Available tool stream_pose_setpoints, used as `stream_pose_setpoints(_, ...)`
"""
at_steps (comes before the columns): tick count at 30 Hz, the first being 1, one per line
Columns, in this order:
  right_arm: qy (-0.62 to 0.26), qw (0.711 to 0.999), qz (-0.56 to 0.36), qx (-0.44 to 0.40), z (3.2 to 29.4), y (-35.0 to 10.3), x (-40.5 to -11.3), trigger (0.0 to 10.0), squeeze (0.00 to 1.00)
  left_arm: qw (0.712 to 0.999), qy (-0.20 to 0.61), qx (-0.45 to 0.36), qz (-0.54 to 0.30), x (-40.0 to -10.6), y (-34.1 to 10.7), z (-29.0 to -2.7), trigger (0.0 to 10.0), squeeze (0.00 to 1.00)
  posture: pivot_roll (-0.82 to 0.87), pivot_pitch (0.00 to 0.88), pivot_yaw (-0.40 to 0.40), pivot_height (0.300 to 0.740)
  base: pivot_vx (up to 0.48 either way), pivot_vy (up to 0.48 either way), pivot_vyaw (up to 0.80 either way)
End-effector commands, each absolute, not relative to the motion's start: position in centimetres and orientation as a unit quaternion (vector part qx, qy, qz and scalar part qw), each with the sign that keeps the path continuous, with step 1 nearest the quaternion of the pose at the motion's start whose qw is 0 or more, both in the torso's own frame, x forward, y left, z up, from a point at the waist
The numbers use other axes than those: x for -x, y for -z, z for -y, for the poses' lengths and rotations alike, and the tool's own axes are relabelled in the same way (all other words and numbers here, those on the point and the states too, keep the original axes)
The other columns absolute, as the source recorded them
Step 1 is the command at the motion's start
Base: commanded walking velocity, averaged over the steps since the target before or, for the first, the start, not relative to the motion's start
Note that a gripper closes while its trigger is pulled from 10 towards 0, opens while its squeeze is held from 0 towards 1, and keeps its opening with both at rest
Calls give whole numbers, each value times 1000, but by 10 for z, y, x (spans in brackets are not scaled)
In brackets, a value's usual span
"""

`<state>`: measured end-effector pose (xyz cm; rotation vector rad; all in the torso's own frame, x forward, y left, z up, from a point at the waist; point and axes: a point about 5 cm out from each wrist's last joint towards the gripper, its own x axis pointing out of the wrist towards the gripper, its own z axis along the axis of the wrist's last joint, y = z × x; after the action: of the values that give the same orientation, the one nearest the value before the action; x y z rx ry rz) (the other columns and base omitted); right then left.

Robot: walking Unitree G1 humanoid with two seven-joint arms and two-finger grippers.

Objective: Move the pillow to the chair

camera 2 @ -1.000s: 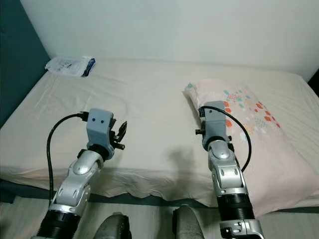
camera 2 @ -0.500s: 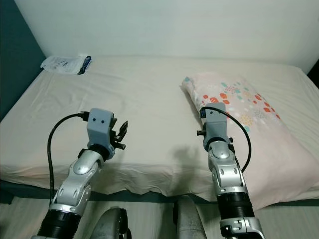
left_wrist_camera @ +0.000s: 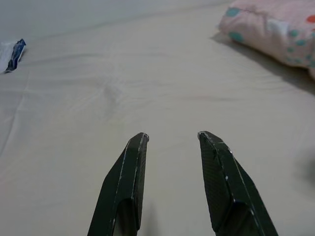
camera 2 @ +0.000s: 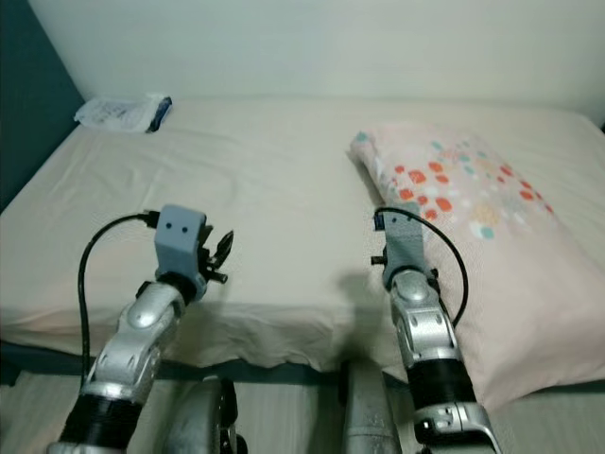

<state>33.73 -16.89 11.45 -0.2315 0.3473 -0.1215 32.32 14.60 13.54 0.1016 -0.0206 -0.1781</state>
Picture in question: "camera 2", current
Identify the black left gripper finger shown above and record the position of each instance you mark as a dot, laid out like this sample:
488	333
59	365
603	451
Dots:
224	251

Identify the bed with beige sheet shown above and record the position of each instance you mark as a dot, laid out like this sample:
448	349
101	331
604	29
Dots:
246	199

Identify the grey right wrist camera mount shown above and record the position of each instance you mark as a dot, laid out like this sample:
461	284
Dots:
405	248

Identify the white and blue plastic bag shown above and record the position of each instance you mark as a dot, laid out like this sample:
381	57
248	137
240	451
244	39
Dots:
121	112

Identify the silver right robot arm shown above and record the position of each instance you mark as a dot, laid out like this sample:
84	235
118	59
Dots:
430	345

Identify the right robot leg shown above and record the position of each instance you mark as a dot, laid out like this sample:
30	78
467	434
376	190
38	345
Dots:
364	411

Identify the pink patterned pillow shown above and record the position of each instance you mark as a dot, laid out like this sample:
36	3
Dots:
520	265

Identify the left robot leg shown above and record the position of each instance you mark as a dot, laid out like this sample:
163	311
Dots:
198	421

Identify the robot leg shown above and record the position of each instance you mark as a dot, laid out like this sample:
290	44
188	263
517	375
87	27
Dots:
198	421
364	411

